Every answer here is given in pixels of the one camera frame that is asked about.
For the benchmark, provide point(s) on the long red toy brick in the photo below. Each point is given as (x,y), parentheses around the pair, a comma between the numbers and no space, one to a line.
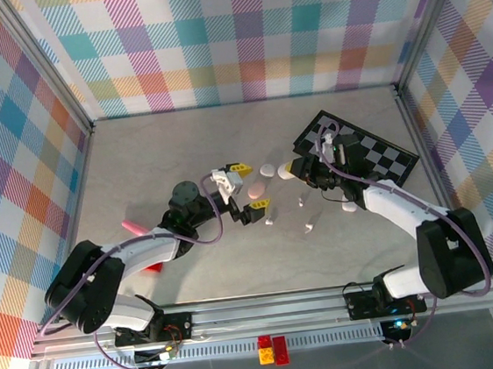
(281,350)

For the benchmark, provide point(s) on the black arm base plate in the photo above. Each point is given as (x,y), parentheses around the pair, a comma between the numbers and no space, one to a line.
(358,307)
(182,325)

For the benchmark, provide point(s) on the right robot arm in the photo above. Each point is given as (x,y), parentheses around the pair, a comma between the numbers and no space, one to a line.
(447,251)

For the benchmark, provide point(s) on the aluminium mounting rail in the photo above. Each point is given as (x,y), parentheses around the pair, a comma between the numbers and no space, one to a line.
(264,315)

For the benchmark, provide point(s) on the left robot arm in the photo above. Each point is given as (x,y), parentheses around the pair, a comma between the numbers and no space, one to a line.
(85,285)

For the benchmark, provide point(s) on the black and white chessboard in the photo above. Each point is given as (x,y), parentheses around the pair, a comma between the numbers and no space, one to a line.
(380,153)

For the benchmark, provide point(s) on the pink plastic cone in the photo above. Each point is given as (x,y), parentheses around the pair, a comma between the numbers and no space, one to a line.
(131,226)

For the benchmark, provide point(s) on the pink earbud charging case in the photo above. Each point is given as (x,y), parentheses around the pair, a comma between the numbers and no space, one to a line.
(256,189)

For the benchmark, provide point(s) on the white round charging case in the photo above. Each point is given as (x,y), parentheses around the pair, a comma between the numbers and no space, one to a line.
(266,171)

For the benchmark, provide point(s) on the white rounded square charging case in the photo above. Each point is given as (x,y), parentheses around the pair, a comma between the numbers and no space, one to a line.
(349,208)

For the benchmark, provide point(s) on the yellow toy brick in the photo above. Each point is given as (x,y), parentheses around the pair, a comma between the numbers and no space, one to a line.
(266,355)

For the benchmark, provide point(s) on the black electronics box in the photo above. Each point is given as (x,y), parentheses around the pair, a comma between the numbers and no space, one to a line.
(392,331)
(147,357)

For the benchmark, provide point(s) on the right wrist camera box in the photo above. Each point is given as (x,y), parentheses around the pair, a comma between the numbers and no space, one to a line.
(327,146)

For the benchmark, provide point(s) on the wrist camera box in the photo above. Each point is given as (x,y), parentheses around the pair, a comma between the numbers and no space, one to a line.
(327,146)
(227,184)

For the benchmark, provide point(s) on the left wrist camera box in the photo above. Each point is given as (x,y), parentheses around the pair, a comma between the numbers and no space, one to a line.
(227,184)

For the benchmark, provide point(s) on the white oval charging case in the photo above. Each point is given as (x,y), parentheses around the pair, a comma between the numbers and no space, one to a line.
(284,171)

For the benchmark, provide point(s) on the small red toy brick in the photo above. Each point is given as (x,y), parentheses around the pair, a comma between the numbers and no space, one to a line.
(264,340)

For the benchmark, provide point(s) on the red plastic brick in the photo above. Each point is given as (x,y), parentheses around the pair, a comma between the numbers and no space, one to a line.
(156,269)

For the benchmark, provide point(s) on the aluminium frame post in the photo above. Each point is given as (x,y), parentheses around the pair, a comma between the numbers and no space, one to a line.
(428,20)
(44,60)

